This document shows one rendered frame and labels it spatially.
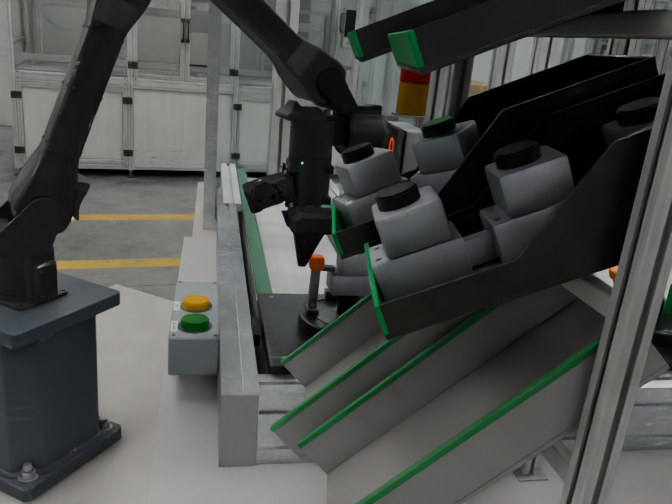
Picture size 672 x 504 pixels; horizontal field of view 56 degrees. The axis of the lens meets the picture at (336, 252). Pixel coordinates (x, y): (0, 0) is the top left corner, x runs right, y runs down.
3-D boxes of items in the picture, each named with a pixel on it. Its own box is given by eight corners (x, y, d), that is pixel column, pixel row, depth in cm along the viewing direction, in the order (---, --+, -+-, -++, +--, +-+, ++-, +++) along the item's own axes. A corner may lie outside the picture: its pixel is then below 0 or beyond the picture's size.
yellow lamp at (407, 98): (400, 114, 101) (404, 83, 99) (392, 111, 105) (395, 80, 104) (430, 117, 102) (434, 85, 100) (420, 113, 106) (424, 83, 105)
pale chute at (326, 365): (301, 461, 59) (269, 429, 58) (306, 388, 72) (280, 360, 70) (552, 280, 54) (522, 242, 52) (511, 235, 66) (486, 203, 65)
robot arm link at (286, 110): (291, 102, 76) (356, 105, 81) (271, 97, 81) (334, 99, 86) (287, 159, 79) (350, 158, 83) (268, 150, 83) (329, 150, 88)
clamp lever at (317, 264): (305, 308, 89) (311, 258, 87) (304, 303, 91) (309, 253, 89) (330, 309, 90) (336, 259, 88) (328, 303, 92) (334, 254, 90)
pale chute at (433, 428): (328, 593, 45) (286, 555, 44) (329, 474, 58) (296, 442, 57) (672, 368, 40) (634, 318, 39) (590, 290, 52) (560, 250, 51)
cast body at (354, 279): (330, 296, 88) (335, 248, 86) (325, 284, 92) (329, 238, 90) (388, 296, 90) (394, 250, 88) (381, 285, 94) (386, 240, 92)
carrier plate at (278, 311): (269, 380, 80) (270, 365, 79) (257, 304, 102) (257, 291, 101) (449, 378, 84) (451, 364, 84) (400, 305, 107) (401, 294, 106)
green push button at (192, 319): (179, 337, 88) (179, 324, 87) (181, 325, 92) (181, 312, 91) (209, 337, 89) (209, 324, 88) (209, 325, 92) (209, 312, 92)
